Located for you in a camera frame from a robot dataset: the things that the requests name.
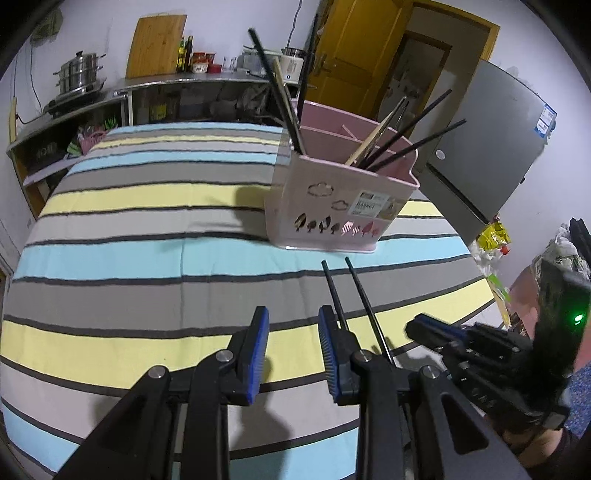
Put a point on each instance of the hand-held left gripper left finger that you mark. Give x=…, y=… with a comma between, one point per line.
x=258, y=355

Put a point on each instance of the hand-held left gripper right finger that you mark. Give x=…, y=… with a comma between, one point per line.
x=327, y=355

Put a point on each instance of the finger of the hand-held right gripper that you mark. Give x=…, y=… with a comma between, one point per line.
x=422, y=334
x=445, y=323

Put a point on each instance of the black chopstick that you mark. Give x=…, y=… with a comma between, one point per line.
x=415, y=120
x=307, y=69
x=277, y=92
x=333, y=290
x=369, y=309
x=425, y=141

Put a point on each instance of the pink plastic chopstick basket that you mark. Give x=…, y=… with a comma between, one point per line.
x=314, y=203

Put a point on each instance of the metal chopstick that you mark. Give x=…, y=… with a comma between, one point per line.
x=400, y=121
x=395, y=124

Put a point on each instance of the person's right forearm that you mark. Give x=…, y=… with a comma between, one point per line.
x=577, y=443

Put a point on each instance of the person's right hand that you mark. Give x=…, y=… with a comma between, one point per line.
x=535, y=445

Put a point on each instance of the white plastic bag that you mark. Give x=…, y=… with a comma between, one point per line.
x=482, y=258

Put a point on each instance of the yellow snack packet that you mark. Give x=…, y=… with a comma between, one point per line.
x=494, y=235

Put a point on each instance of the striped tablecloth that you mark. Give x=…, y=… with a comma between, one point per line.
x=138, y=258

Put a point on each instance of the grey refrigerator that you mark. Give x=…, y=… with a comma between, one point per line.
x=498, y=138

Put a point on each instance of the small pink basket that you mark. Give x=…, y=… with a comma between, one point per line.
x=92, y=141

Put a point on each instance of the steel counter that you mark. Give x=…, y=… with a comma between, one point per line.
x=184, y=81

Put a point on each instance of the yellow wooden door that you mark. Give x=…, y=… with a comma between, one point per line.
x=351, y=46

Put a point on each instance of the grey kitchen appliance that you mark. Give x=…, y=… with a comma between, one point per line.
x=256, y=62

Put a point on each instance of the wooden shelf unit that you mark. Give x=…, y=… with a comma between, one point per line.
x=37, y=134

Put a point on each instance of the black stove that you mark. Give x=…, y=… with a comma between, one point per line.
x=69, y=104

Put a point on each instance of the wooden cutting board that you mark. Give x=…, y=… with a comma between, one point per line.
x=154, y=46

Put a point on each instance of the steel steamer pot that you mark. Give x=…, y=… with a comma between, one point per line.
x=78, y=71

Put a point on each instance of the yellow wooden strip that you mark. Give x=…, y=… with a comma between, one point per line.
x=13, y=120

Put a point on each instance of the green hanging cloth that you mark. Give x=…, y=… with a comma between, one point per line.
x=48, y=27

